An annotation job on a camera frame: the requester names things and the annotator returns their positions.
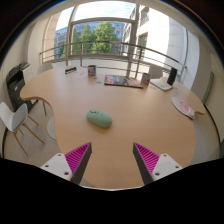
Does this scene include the white chair with wooden legs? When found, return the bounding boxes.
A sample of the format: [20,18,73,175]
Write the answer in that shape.
[0,101,46,157]

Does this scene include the light blue illustrated book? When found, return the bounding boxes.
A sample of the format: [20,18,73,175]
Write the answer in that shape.
[149,77,175,92]

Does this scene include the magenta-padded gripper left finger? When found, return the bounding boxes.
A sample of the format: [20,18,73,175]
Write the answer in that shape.
[40,142,93,185]

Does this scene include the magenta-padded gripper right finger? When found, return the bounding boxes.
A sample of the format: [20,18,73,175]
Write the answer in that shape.
[132,142,184,185]

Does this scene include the white mug with plant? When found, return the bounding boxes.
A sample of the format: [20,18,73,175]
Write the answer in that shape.
[140,72,152,86]

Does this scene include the small printed mug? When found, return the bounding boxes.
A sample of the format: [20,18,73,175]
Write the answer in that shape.
[87,64,98,78]

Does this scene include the round white pink mouse pad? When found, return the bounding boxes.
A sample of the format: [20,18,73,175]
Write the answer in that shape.
[171,96,197,121]

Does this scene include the small black box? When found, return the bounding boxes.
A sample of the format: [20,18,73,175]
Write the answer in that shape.
[64,66,78,75]

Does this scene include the tall black speaker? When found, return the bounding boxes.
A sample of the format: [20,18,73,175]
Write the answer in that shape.
[166,67,179,87]

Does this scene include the metal balcony railing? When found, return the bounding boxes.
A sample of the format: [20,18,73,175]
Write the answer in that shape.
[38,40,188,81]

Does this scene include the black grey office printer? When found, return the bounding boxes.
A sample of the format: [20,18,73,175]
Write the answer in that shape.
[5,61,33,113]

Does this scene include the red dark magazine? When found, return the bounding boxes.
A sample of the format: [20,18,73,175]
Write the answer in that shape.
[103,74,145,90]

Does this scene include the white chair back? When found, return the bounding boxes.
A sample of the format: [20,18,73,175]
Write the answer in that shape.
[147,64,165,80]
[51,61,73,71]

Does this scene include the mint green computer mouse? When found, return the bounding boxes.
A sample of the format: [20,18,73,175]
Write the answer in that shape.
[86,109,114,129]

